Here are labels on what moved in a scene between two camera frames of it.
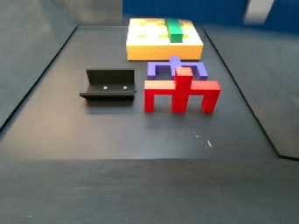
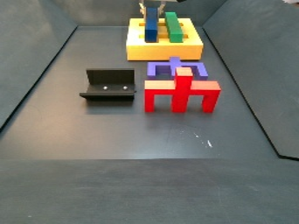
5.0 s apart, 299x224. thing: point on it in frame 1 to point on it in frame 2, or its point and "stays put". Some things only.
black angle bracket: (109, 85) stays put
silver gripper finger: (256, 11) to (160, 9)
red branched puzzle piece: (181, 88) stays put
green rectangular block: (173, 29) stays put
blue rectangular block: (224, 12) to (151, 25)
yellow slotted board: (148, 42) stays put
